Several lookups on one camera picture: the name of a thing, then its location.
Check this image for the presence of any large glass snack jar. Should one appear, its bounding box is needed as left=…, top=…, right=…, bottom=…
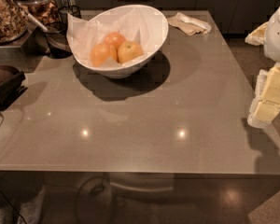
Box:
left=0, top=0, right=27, bottom=44

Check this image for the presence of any orange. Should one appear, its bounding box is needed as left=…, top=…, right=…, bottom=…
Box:
left=118, top=41, right=144, bottom=63
left=104, top=32, right=126, bottom=49
left=90, top=43, right=118, bottom=66

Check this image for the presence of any metal shelf block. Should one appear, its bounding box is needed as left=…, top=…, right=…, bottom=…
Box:
left=0, top=23, right=49, bottom=73

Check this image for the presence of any white ceramic bowl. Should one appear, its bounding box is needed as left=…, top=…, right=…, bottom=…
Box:
left=66, top=4, right=170, bottom=79

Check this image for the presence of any crumpled paper napkin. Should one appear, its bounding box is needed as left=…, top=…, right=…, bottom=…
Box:
left=167, top=12, right=212, bottom=35

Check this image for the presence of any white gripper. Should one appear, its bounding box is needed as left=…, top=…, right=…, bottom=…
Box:
left=245, top=7, right=280, bottom=129

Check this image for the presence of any white spoon handle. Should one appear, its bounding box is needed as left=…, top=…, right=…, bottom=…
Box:
left=11, top=0, right=48, bottom=32

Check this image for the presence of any white paper bowl liner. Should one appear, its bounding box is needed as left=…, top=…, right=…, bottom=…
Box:
left=66, top=7, right=166, bottom=68

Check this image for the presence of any dark tray device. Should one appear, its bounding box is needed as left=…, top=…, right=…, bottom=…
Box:
left=0, top=65, right=26, bottom=110

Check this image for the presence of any small glass snack jar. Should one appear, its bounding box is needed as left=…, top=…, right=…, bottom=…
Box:
left=16, top=0, right=60, bottom=25

